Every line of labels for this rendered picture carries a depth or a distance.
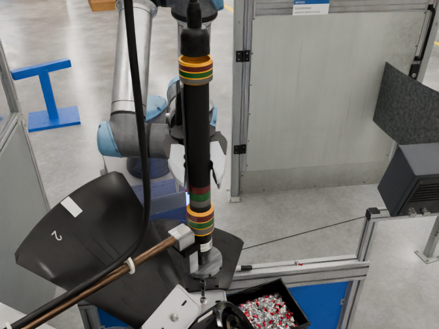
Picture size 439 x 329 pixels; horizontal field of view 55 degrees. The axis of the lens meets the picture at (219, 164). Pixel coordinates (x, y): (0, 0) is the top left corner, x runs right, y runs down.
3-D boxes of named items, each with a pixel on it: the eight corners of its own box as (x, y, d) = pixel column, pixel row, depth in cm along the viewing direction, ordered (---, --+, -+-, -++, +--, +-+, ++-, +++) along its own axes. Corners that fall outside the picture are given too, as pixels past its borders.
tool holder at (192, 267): (190, 292, 68) (187, 249, 62) (164, 267, 72) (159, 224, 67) (230, 264, 73) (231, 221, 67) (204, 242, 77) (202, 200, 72)
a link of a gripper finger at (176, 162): (186, 211, 61) (193, 174, 68) (184, 177, 57) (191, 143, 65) (164, 210, 61) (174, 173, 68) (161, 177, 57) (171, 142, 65)
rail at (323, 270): (78, 310, 126) (73, 292, 121) (80, 299, 129) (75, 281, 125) (365, 279, 136) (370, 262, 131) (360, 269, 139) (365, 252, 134)
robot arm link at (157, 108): (132, 128, 136) (129, 91, 129) (174, 130, 137) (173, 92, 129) (126, 149, 127) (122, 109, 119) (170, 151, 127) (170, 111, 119)
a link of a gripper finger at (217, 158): (236, 204, 62) (217, 170, 69) (237, 171, 58) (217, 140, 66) (215, 208, 61) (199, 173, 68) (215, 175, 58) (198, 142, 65)
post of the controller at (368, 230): (358, 262, 131) (371, 214, 120) (355, 255, 134) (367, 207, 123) (368, 261, 132) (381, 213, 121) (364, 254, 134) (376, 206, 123)
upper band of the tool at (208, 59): (193, 89, 52) (193, 67, 50) (172, 79, 54) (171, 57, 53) (219, 80, 54) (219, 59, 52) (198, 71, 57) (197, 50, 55)
